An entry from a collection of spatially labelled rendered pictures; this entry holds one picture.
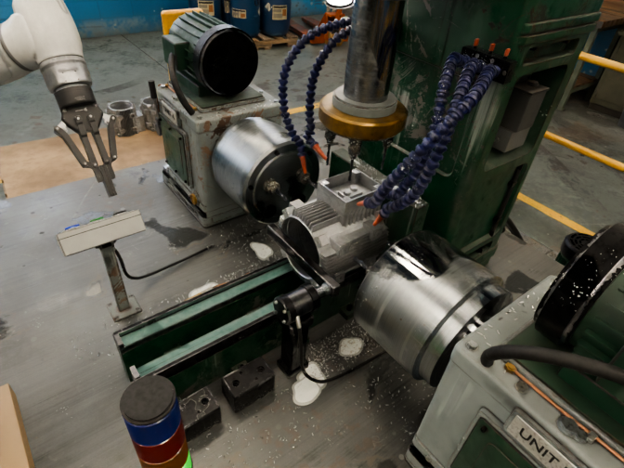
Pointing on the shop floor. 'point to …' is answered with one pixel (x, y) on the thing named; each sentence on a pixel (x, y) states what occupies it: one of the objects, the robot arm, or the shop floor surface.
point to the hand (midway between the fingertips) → (107, 180)
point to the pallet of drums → (253, 19)
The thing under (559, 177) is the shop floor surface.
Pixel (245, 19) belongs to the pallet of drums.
